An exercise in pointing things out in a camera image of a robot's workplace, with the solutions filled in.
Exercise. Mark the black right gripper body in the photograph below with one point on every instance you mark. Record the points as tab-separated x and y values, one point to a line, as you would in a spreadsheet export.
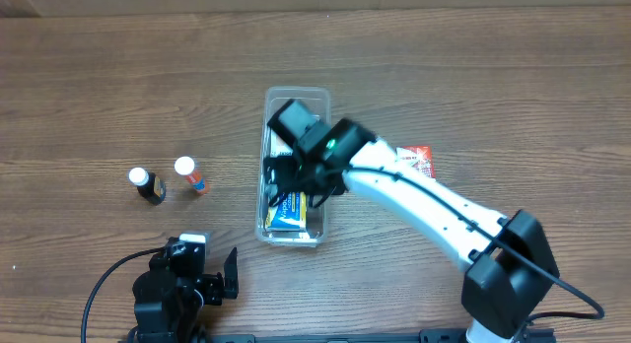
289	172

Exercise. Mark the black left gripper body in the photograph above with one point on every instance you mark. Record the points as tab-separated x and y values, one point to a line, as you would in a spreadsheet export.
214	285

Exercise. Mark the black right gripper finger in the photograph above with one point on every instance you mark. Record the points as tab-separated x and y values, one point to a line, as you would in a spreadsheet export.
320	199
276	193

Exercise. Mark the clear plastic container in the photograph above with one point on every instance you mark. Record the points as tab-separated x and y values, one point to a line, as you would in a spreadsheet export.
318	102

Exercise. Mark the blue yellow Vapodrops box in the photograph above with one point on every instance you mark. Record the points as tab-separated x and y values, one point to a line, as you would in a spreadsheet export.
290	215

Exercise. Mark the dark brown bottle white cap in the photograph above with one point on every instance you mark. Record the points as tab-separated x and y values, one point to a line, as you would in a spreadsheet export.
148	185

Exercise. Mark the orange tube white cap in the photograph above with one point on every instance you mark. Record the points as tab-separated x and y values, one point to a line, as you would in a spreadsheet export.
187	168

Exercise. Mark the red medicine box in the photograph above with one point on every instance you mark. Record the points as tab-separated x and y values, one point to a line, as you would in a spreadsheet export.
418	157

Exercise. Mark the white and blue medicine box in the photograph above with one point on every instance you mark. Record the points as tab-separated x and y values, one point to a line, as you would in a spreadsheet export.
277	147

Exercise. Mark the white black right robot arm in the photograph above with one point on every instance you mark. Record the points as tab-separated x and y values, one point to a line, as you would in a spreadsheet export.
507	263

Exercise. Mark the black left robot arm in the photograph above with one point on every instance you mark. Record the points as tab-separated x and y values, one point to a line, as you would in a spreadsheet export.
170	296

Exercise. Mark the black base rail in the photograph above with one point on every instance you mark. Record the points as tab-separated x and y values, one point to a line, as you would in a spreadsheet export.
434	335

